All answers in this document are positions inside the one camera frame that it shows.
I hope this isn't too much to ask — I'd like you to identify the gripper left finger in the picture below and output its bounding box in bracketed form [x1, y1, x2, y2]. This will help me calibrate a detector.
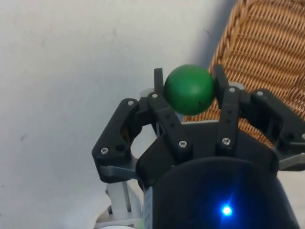
[91, 68, 194, 168]

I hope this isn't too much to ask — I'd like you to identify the green ball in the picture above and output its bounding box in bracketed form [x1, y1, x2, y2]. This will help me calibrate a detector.
[163, 63, 215, 116]

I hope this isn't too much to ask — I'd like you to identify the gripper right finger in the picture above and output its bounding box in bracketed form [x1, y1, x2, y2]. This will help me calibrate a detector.
[212, 63, 305, 168]

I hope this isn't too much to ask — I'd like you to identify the brown wicker basket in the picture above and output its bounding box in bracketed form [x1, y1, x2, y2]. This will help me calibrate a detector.
[182, 0, 305, 153]

